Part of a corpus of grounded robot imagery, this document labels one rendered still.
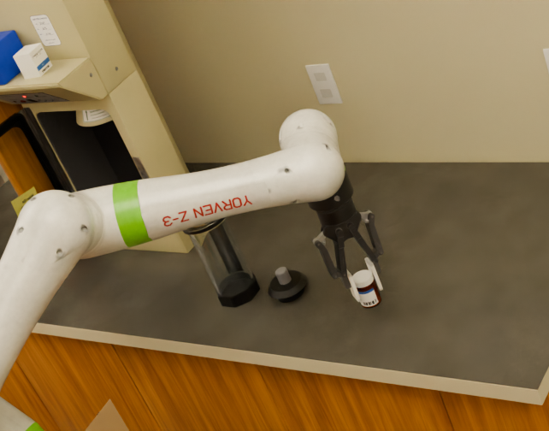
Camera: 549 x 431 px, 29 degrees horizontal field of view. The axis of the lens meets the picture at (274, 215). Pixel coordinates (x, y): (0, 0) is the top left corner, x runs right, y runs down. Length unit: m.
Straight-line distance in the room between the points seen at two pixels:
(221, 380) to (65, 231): 0.86
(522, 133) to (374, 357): 0.71
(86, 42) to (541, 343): 1.19
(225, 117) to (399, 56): 0.63
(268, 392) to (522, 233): 0.66
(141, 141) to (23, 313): 0.89
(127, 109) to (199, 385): 0.67
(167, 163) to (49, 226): 0.94
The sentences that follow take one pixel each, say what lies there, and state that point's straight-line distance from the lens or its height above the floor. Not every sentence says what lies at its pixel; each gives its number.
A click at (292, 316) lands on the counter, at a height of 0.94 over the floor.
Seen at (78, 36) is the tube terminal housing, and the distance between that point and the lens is 2.47.
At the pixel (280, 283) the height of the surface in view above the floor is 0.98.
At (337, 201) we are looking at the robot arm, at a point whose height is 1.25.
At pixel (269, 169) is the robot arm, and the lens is 1.87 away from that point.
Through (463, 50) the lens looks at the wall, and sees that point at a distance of 2.49.
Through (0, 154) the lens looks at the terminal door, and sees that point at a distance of 2.71.
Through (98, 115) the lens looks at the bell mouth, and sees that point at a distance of 2.63.
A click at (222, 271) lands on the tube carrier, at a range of 2.38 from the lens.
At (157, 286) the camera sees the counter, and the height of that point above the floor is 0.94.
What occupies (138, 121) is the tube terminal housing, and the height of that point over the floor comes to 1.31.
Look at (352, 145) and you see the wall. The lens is 2.80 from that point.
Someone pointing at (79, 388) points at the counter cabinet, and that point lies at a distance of 2.95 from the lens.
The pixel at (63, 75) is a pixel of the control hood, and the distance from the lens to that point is 2.44.
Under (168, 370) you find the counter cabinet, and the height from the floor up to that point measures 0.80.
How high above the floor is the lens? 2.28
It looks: 30 degrees down
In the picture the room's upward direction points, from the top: 24 degrees counter-clockwise
